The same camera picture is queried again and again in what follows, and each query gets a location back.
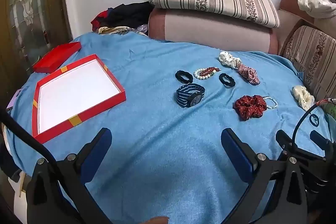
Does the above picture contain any black clothes pile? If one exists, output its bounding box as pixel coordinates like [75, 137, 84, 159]
[105, 2, 154, 29]

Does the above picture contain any cream scrunchie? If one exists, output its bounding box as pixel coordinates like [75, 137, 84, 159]
[292, 85, 315, 111]

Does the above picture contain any white dotted scrunchie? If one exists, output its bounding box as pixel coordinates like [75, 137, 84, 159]
[219, 51, 241, 68]

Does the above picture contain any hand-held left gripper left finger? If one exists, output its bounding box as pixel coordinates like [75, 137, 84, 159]
[26, 128, 113, 224]

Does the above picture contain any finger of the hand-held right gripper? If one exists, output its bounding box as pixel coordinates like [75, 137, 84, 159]
[275, 130, 296, 159]
[310, 130, 334, 161]

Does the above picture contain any red box with white inside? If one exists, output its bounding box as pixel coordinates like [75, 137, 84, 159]
[32, 54, 126, 145]

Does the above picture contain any white pearl bracelet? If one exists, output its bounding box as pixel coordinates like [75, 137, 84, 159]
[194, 68, 214, 80]

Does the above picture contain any red bead bracelet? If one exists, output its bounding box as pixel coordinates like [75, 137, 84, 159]
[199, 67, 219, 77]

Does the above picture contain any patterned silk scarf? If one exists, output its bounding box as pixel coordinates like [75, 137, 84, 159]
[98, 26, 149, 36]

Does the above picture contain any white cloth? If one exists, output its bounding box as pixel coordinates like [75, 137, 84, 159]
[298, 0, 336, 20]

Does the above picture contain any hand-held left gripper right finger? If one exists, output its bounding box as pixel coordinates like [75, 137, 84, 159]
[221, 128, 307, 224]

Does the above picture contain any red box lid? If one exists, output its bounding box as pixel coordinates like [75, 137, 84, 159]
[32, 42, 82, 73]

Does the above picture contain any black hair tie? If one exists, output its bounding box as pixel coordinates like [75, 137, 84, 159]
[219, 72, 235, 88]
[175, 70, 194, 83]

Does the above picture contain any red garment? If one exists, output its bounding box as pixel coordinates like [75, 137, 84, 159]
[91, 11, 109, 30]

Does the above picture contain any red plaid scrunchie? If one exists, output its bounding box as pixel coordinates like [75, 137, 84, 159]
[235, 63, 260, 85]

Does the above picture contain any blue blanket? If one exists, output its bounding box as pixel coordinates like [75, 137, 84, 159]
[8, 30, 331, 224]

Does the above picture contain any small pale bead bracelet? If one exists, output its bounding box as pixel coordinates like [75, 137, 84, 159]
[262, 96, 278, 109]

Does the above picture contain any thick black cable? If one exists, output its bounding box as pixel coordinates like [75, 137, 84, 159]
[0, 106, 57, 161]

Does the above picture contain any blue striped wrist watch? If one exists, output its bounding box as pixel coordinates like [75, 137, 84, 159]
[176, 84, 206, 108]

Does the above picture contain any thin black cable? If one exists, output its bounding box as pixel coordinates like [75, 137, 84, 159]
[292, 106, 322, 147]

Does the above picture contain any striped sofa back cushion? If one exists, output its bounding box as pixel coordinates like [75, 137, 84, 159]
[280, 26, 336, 104]

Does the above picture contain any red polka dot scrunchie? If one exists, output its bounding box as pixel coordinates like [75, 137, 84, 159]
[234, 95, 267, 121]

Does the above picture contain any wooden cabinet with glass door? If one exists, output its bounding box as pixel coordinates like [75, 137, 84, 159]
[0, 0, 72, 109]

